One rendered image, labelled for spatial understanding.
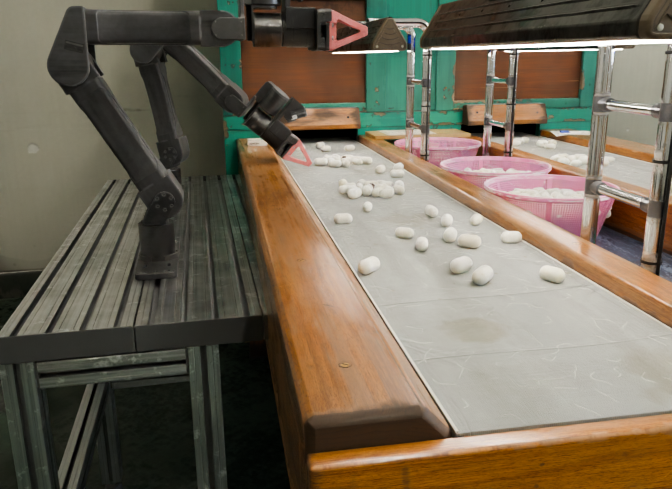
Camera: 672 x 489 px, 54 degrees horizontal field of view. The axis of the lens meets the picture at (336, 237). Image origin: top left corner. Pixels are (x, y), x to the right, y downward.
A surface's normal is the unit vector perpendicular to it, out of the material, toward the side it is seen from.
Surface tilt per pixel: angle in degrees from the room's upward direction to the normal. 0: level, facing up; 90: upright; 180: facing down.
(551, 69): 90
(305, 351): 0
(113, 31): 93
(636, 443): 90
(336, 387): 0
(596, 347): 0
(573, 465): 90
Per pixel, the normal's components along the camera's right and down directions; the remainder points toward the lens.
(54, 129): 0.20, 0.26
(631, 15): -0.84, -0.47
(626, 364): -0.01, -0.96
